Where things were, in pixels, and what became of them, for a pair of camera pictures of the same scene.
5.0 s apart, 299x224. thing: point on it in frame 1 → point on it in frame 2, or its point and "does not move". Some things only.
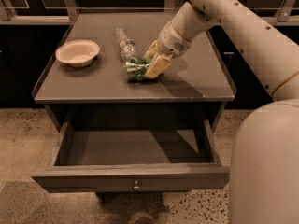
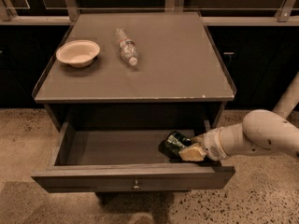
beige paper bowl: (78, 53) does not move
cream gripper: (171, 42) → (211, 145)
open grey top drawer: (113, 157) does not move
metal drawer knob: (136, 185) does not move
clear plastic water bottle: (127, 49) does not move
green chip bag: (135, 68) → (172, 145)
